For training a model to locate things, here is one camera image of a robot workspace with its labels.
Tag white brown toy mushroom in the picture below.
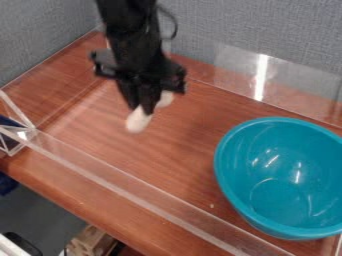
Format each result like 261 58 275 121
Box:
126 91 174 133

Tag clear acrylic left bracket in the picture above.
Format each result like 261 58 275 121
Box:
0 89 36 156

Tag blue object at left edge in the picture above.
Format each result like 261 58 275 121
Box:
0 114 21 197

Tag clear acrylic barrier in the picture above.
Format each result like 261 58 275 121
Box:
0 126 295 256
164 36 342 129

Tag blue plastic bowl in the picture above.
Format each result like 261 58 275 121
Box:
214 117 342 241

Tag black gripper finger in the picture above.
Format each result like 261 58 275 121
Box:
138 84 162 115
116 79 139 110

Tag black white object bottom left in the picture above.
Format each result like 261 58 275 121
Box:
0 232 43 256

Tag wooden block under table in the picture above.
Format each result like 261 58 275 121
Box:
67 225 118 256

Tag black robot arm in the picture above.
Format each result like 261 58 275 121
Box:
90 0 187 116

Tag clear acrylic front barrier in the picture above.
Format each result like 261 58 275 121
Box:
0 126 295 256

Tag clear acrylic back barrier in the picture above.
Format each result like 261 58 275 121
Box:
164 36 342 129

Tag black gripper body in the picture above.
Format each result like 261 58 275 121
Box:
90 49 187 94

